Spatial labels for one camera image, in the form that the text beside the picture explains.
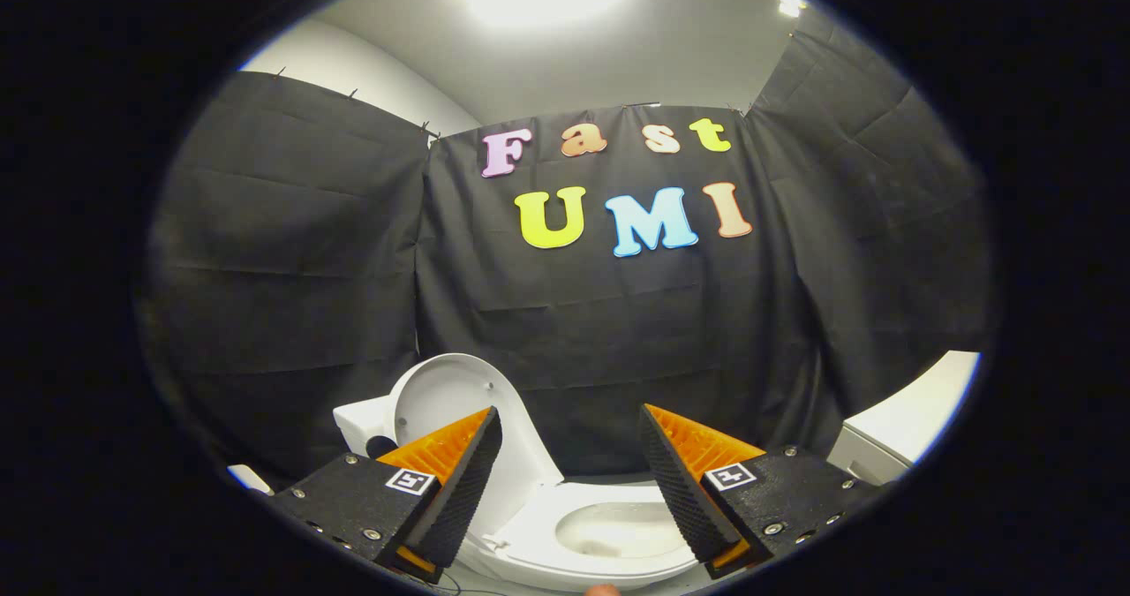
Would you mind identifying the white toilet seat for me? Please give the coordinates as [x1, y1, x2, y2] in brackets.
[479, 480, 700, 581]

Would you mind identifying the black backdrop cloth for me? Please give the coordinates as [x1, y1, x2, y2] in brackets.
[132, 4, 1000, 493]

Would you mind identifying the white toilet lid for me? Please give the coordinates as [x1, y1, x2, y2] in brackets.
[388, 353, 566, 541]

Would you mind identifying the white cabinet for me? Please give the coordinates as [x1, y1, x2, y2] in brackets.
[826, 350, 982, 487]

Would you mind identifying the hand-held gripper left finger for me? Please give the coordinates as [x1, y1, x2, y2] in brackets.
[269, 406, 504, 585]

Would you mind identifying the white ceramic toilet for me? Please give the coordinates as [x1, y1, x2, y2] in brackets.
[333, 397, 707, 593]

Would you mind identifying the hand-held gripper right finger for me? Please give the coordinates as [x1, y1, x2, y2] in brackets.
[639, 404, 885, 579]

